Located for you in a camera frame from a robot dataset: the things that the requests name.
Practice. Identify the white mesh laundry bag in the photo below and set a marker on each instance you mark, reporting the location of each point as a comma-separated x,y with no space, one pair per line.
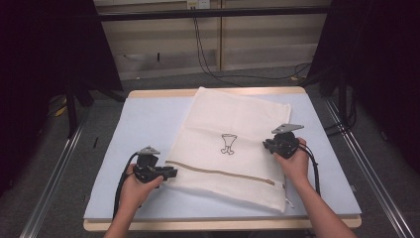
224,125

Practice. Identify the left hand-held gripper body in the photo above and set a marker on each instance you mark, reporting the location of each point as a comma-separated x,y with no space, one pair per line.
147,168

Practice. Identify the small black floor object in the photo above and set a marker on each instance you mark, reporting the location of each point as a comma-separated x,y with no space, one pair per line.
95,142

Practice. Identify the light blue table mat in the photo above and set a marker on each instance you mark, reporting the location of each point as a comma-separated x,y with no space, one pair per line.
145,125

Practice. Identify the black curtain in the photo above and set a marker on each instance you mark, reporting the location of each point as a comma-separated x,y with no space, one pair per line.
379,49
39,49

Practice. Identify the black metal stand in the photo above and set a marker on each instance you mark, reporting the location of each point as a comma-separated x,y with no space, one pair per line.
71,112

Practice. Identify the person's right hand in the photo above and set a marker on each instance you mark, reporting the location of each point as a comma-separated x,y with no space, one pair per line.
295,165

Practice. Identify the yellow floor tape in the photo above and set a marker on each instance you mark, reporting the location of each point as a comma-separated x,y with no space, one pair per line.
61,111

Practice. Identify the person's left hand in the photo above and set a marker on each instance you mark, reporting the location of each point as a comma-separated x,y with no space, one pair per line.
135,195

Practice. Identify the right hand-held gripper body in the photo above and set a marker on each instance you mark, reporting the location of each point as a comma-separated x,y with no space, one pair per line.
285,143

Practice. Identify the aluminium floor rail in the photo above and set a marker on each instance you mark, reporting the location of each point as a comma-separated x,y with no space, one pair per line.
369,172
56,178

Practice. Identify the black horizontal metal bar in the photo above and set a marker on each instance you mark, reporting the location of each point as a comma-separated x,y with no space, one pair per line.
214,14

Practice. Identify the white wall socket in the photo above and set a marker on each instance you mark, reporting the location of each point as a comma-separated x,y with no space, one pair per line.
198,4

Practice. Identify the wooden table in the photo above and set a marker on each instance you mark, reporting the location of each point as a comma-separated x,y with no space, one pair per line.
155,93

